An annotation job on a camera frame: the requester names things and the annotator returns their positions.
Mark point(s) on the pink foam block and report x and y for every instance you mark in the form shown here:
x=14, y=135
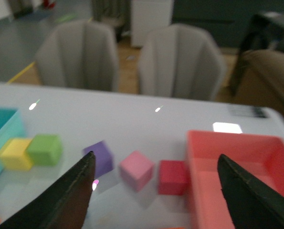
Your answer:
x=136, y=170

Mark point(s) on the left beige chair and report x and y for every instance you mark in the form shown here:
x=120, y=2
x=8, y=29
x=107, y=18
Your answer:
x=79, y=54

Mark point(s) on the dark grey counter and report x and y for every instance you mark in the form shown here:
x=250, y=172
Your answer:
x=226, y=20

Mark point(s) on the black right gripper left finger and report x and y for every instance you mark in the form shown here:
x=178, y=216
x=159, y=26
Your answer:
x=63, y=205

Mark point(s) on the beige chair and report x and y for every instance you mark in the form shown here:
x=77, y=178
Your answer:
x=181, y=61
x=79, y=54

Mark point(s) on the crimson foam block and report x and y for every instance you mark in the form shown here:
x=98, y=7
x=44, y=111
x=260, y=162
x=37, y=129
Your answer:
x=172, y=177

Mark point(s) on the white drawer cabinet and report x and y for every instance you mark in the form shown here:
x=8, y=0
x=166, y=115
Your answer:
x=148, y=15

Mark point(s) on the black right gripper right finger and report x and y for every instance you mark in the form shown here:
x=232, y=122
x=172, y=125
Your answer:
x=251, y=203

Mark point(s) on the black appliance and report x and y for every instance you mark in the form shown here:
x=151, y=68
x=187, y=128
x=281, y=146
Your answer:
x=265, y=31

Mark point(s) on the salmon plastic bin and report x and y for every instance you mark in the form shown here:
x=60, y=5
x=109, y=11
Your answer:
x=261, y=155

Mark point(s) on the grey curtain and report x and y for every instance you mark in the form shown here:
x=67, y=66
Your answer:
x=115, y=13

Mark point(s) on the right beige chair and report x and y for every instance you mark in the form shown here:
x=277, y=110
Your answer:
x=181, y=61

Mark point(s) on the purple foam block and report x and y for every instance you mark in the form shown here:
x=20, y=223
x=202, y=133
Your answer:
x=104, y=158

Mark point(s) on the yellow foam block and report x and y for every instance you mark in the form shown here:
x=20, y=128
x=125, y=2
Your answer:
x=14, y=156

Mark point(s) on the green foam block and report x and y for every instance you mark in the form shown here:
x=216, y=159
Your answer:
x=45, y=149

